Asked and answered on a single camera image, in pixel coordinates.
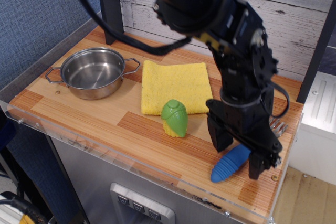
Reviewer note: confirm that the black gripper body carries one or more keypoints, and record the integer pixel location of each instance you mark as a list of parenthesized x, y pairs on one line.
[(249, 124)]

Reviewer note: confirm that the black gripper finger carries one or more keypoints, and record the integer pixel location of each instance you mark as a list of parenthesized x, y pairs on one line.
[(219, 135), (258, 162)]

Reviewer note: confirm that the blue handled metal fork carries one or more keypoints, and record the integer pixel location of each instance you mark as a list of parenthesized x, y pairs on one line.
[(235, 158)]

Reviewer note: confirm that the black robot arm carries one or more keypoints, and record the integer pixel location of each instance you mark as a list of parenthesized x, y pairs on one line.
[(235, 35)]

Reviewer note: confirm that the yellow folded towel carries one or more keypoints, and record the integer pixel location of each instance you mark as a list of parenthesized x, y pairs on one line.
[(187, 83)]

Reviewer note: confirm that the green yellow toy corn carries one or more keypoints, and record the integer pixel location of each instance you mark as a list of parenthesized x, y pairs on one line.
[(175, 118)]

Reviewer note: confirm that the white appliance at right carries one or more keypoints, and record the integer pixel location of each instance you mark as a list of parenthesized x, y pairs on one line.
[(313, 151)]

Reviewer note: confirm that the silver control panel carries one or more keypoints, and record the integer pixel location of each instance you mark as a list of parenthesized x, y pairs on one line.
[(141, 204)]

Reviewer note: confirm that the stainless steel cabinet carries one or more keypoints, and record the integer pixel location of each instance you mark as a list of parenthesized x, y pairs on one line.
[(92, 169)]

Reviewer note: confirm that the stainless steel pot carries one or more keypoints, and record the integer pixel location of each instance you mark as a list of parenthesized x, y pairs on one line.
[(94, 73)]

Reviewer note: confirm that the clear acrylic edge guard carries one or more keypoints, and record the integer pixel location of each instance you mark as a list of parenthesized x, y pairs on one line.
[(112, 130)]

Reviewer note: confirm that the black right vertical post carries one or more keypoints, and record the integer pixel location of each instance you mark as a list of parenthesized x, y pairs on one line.
[(317, 57)]

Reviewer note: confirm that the black vertical post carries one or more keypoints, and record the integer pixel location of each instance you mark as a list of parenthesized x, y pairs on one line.
[(110, 6), (317, 57)]

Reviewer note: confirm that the black left vertical post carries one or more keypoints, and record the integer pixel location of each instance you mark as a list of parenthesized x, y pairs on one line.
[(110, 6)]

